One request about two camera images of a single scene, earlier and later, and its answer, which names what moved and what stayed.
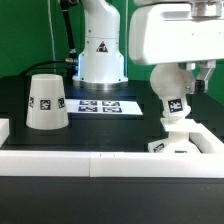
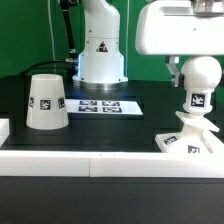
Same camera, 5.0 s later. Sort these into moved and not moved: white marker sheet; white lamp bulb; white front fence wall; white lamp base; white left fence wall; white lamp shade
Moved: white lamp bulb; white lamp base
Not moved: white marker sheet; white left fence wall; white front fence wall; white lamp shade
